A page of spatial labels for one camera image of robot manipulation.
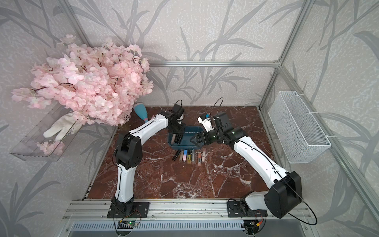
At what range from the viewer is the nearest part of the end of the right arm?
1.81ft

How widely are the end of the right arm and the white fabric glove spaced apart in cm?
53

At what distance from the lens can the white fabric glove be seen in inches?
25.2
